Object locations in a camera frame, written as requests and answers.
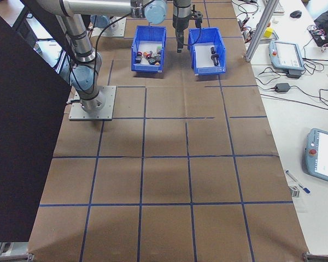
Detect aluminium frame rail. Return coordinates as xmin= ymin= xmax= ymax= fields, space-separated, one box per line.
xmin=0 ymin=241 xmax=15 ymax=256

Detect circuit board with wires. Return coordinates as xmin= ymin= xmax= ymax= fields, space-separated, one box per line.
xmin=307 ymin=25 xmax=328 ymax=52

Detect white keyboard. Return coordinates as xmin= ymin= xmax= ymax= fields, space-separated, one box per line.
xmin=273 ymin=0 xmax=286 ymax=15

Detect black adapter power cable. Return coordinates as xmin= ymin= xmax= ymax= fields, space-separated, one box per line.
xmin=255 ymin=66 xmax=328 ymax=111

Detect blue bin with buttons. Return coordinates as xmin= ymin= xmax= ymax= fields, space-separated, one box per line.
xmin=131 ymin=25 xmax=167 ymax=74

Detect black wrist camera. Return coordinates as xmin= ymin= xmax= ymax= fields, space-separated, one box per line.
xmin=192 ymin=10 xmax=203 ymax=28

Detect grey blue teach pendant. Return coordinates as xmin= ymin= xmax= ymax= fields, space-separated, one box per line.
xmin=267 ymin=40 xmax=307 ymax=72
xmin=302 ymin=127 xmax=328 ymax=187

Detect black cylindrical part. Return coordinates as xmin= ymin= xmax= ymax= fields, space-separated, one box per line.
xmin=194 ymin=43 xmax=222 ymax=68

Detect blue white pen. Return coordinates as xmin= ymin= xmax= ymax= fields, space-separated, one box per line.
xmin=285 ymin=170 xmax=311 ymax=194

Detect large black frame cover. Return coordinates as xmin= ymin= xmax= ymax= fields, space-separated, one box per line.
xmin=0 ymin=5 xmax=73 ymax=243

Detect assorted small parts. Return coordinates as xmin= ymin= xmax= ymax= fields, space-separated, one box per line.
xmin=136 ymin=40 xmax=163 ymax=67

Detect small metal electronic module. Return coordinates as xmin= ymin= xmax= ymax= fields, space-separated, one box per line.
xmin=242 ymin=28 xmax=254 ymax=43

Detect white square base plate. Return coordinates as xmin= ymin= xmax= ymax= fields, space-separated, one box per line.
xmin=68 ymin=85 xmax=117 ymax=121
xmin=99 ymin=16 xmax=126 ymax=38

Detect aluminium profile post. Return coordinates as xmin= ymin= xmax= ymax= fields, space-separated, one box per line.
xmin=244 ymin=0 xmax=280 ymax=63

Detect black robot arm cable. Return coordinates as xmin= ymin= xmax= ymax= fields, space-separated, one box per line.
xmin=91 ymin=0 xmax=155 ymax=82

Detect blue bin with capacitors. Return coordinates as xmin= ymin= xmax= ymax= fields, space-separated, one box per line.
xmin=187 ymin=27 xmax=227 ymax=76

